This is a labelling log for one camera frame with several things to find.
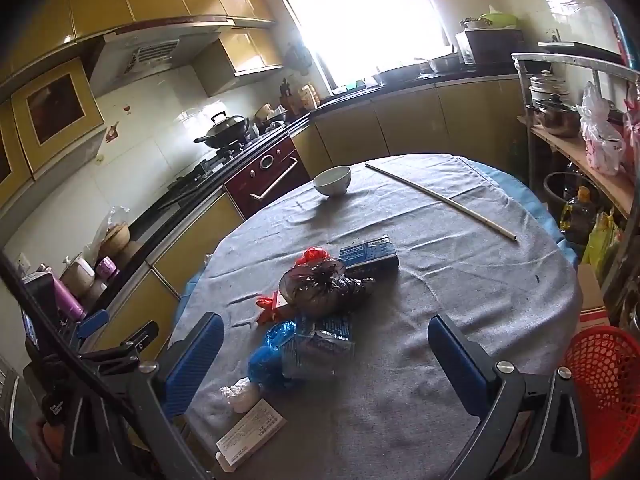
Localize pink bottle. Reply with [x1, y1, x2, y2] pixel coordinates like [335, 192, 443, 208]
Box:
[50, 275, 87, 322]

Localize microwave oven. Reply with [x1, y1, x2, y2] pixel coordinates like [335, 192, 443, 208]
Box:
[456, 27, 526, 65]

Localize range hood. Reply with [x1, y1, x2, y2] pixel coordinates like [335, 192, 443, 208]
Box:
[90, 30, 221, 98]

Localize black flat tray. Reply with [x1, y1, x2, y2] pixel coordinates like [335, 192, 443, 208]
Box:
[539, 40, 623, 63]

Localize pink plastic bag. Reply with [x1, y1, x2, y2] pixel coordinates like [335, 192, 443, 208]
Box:
[622, 82, 640, 176]

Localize hanging dark utensil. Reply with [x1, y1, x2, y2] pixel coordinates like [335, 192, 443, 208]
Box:
[285, 42, 313, 76]

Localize red plastic basket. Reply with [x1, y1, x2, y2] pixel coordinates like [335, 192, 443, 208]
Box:
[562, 325, 640, 480]

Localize yellow lower cabinets with counter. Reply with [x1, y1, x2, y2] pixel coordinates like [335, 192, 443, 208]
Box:
[85, 74, 531, 356]

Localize white tissue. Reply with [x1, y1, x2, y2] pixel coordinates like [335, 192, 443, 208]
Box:
[218, 377, 261, 413]

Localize white patterned plastic bag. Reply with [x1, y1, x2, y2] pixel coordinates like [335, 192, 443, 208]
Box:
[580, 81, 628, 176]

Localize clear plastic bag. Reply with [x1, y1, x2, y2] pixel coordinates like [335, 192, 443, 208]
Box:
[95, 205, 131, 241]

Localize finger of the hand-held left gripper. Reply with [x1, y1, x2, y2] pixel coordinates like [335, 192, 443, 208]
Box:
[75, 321, 160, 376]
[75, 309, 110, 346]

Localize white enamel pot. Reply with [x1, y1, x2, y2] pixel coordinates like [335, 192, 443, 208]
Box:
[529, 71, 571, 107]

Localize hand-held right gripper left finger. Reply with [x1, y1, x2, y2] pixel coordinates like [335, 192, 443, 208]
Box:
[62, 312, 225, 480]

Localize grey tablecloth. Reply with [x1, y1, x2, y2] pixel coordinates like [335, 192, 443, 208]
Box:
[170, 152, 583, 480]

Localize black bucket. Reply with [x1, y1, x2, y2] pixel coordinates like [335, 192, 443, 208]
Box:
[543, 171, 596, 221]

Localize gas stove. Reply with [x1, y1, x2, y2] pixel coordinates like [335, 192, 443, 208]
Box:
[167, 147, 261, 196]

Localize bright window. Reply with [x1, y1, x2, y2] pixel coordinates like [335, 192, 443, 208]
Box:
[262, 0, 451, 96]

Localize beige jar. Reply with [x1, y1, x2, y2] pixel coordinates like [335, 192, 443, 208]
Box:
[62, 257, 96, 296]

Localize cooking oil bottle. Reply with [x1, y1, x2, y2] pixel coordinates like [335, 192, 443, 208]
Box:
[560, 186, 593, 246]

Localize orange snack wrapper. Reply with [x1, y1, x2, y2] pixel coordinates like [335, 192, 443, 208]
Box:
[256, 294, 281, 326]

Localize steel pot with lid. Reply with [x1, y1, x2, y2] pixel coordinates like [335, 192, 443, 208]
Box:
[532, 94, 581, 138]

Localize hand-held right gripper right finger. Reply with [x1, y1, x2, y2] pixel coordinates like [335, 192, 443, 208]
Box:
[427, 314, 591, 480]

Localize blue plastic bag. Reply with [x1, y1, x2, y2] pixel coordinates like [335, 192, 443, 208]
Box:
[248, 317, 301, 388]

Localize long thin wooden stick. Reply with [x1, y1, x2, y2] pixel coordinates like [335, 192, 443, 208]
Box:
[365, 162, 518, 243]

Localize cardboard box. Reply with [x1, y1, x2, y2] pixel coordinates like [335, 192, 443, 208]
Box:
[577, 262, 613, 328]

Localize blue undercloth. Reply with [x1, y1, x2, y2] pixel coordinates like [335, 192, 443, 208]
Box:
[170, 157, 581, 346]

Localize brown clay pot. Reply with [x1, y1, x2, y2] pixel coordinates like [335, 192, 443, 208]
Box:
[100, 224, 143, 261]

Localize green plastic basin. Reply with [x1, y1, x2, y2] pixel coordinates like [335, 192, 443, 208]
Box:
[480, 11, 518, 30]

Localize dark plastic bag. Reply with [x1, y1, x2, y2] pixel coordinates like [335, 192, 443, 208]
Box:
[279, 255, 378, 317]

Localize blue medicine box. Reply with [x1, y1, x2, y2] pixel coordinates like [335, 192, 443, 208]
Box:
[339, 234, 401, 281]

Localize metal shelf rack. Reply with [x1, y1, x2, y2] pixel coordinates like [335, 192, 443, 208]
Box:
[511, 51, 640, 321]

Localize white bowl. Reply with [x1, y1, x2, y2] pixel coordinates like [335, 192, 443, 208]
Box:
[312, 166, 352, 198]

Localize white paper box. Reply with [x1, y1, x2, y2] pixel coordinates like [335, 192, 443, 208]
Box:
[215, 401, 287, 468]

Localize black wok with lid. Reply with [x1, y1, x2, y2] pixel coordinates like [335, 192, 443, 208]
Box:
[194, 112, 250, 150]

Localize red plastic bag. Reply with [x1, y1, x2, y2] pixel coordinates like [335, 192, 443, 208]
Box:
[295, 247, 331, 267]

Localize yellow bag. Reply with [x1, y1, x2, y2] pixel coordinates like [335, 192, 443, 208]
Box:
[582, 210, 623, 271]

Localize dark red oven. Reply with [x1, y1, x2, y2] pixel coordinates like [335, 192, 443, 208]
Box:
[224, 136, 312, 220]

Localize red and white medicine box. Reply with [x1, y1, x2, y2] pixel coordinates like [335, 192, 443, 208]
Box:
[275, 292, 301, 318]

